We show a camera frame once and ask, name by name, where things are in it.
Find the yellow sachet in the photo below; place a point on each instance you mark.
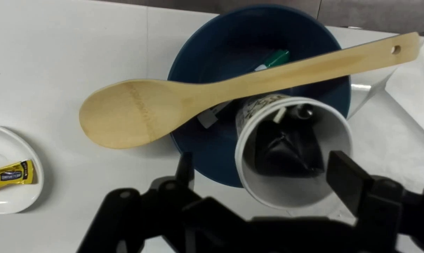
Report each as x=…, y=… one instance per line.
x=10, y=175

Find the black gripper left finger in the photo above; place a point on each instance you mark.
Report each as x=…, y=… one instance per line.
x=184, y=171

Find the grey sachet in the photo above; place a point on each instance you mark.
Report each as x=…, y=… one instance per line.
x=209, y=118

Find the green sachet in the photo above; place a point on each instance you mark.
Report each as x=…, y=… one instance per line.
x=275, y=59

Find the white saucer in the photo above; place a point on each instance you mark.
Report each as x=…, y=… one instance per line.
x=10, y=198

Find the black sachet in cup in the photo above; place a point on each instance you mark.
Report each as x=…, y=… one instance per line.
x=283, y=153

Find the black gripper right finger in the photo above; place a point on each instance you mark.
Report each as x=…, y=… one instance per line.
x=349, y=184

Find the wooden spoon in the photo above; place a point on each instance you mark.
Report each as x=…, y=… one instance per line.
x=127, y=113

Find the dark blue bowl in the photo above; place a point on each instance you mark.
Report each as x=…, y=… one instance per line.
x=230, y=47

